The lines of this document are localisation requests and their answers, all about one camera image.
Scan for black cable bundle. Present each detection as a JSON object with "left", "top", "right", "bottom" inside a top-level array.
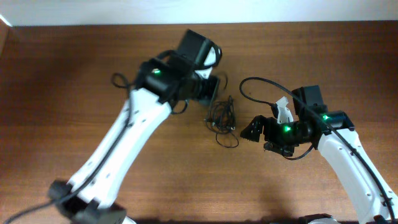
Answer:
[{"left": 203, "top": 72, "right": 240, "bottom": 149}]

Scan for left camera black cable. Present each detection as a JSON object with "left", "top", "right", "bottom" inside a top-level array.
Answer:
[{"left": 2, "top": 72, "right": 134, "bottom": 224}]

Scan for right camera black cable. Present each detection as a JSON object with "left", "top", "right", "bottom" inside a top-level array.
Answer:
[{"left": 238, "top": 77, "right": 396, "bottom": 222}]

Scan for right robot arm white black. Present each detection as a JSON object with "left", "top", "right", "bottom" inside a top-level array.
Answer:
[{"left": 240, "top": 85, "right": 397, "bottom": 223}]

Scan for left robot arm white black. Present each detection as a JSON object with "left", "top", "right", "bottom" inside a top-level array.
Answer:
[{"left": 49, "top": 30, "right": 222, "bottom": 224}]

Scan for camera black cable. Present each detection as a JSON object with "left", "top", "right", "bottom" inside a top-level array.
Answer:
[
  {"left": 238, "top": 77, "right": 396, "bottom": 222},
  {"left": 2, "top": 72, "right": 134, "bottom": 224}
]

